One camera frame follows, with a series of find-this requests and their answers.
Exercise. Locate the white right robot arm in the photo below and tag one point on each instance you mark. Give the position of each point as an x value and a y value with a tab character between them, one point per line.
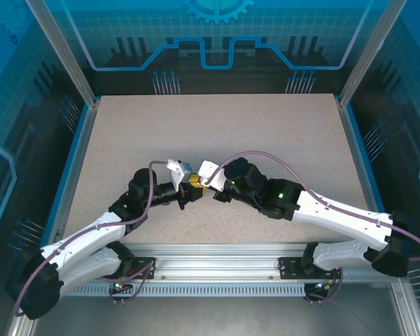
336	213

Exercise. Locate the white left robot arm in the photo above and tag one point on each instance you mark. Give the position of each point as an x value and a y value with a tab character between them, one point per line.
91	231

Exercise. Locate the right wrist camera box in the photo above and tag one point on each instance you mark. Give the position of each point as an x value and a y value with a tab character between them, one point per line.
210	171

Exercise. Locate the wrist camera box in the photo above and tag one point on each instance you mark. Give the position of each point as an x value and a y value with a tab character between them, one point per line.
210	171
176	171

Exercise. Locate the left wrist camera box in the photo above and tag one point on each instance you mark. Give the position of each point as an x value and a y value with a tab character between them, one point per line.
176	171

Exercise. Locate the blue edged side rail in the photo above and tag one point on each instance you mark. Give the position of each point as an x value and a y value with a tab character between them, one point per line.
360	164
77	164

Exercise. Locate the wide aluminium base rail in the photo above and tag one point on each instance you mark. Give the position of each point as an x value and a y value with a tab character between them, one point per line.
213	260

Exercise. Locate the aluminium frame post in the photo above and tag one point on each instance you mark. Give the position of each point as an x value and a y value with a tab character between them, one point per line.
364	52
66	59

